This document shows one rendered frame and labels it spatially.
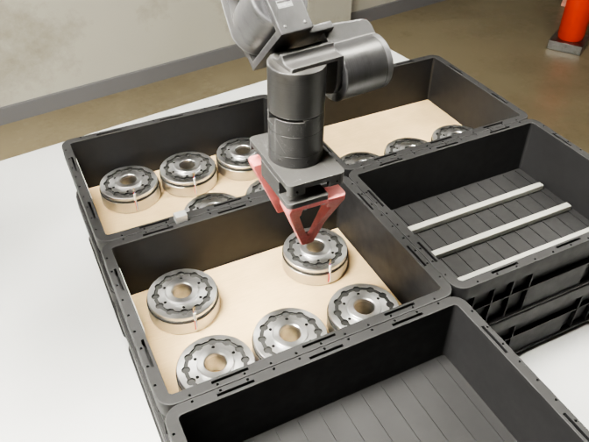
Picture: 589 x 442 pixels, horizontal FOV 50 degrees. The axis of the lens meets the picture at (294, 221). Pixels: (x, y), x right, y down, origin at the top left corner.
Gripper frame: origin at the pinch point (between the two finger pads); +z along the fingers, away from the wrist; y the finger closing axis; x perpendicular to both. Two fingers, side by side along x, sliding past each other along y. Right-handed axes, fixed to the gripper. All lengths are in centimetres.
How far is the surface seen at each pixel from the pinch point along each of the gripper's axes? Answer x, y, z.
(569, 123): -203, 124, 104
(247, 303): 2.1, 11.1, 23.6
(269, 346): 3.4, 0.0, 20.5
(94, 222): 19.5, 27.2, 13.8
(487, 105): -58, 33, 15
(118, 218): 14.7, 39.2, 23.7
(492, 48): -224, 204, 104
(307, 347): 1.6, -7.2, 13.6
